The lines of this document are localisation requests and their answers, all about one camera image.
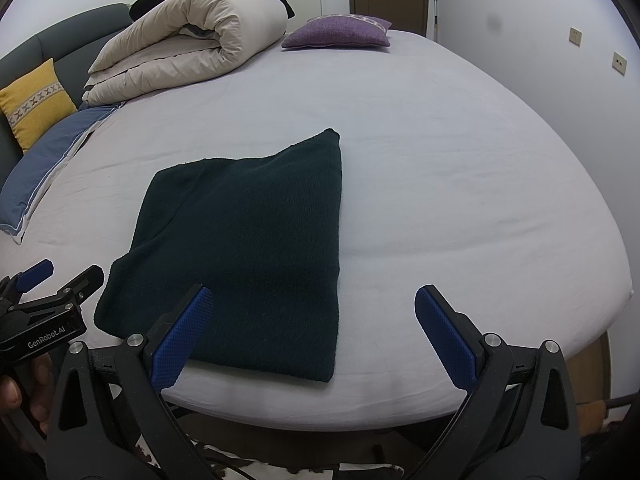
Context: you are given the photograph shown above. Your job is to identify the wooden bed frame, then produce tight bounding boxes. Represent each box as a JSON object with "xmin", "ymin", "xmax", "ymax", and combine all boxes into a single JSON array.
[{"xmin": 574, "ymin": 330, "xmax": 614, "ymax": 442}]

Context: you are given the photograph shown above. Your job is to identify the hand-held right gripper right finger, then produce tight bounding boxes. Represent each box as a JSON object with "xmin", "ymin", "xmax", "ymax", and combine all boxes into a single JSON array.
[{"xmin": 414, "ymin": 284, "xmax": 583, "ymax": 480}]

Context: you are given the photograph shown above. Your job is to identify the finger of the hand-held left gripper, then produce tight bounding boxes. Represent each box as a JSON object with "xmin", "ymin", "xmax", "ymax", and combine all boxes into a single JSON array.
[
  {"xmin": 55, "ymin": 265, "xmax": 106, "ymax": 307},
  {"xmin": 13, "ymin": 259, "xmax": 55, "ymax": 294}
]

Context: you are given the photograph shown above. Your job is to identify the beige folded quilt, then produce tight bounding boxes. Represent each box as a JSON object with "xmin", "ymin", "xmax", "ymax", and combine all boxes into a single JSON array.
[{"xmin": 82, "ymin": 0, "xmax": 292, "ymax": 109}]

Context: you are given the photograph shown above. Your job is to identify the purple pillow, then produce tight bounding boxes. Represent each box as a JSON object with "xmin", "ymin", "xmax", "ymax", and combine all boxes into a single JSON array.
[{"xmin": 281, "ymin": 14, "xmax": 393, "ymax": 51}]

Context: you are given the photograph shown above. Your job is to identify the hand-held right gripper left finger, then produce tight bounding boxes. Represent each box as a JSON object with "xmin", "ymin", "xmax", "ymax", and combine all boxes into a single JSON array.
[{"xmin": 47, "ymin": 284, "xmax": 216, "ymax": 480}]

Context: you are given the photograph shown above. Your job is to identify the grey headboard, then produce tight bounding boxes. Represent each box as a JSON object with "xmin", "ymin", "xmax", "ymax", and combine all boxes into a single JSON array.
[{"xmin": 0, "ymin": 2, "xmax": 134, "ymax": 181}]

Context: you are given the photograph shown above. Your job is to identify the blue pillow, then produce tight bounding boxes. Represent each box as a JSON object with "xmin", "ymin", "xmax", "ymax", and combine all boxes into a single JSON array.
[{"xmin": 0, "ymin": 102, "xmax": 126, "ymax": 246}]

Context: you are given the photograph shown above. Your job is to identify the cowhide rug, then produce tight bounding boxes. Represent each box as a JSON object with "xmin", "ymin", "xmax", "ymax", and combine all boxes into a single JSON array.
[{"xmin": 134, "ymin": 434, "xmax": 407, "ymax": 480}]

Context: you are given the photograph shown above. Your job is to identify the white bed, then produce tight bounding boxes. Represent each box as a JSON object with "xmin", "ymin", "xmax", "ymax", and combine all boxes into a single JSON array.
[{"xmin": 0, "ymin": 27, "xmax": 634, "ymax": 434}]

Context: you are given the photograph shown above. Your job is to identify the yellow patterned pillow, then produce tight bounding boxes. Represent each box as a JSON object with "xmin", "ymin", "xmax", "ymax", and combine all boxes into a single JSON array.
[{"xmin": 0, "ymin": 58, "xmax": 80, "ymax": 155}]

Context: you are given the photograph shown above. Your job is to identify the dark green knit sweater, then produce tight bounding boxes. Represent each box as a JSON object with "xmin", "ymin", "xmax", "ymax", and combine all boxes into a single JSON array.
[{"xmin": 94, "ymin": 128, "xmax": 344, "ymax": 384}]

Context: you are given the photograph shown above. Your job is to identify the person's left hand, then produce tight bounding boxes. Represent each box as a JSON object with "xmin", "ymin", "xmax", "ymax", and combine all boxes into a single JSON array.
[{"xmin": 0, "ymin": 352, "xmax": 56, "ymax": 436}]

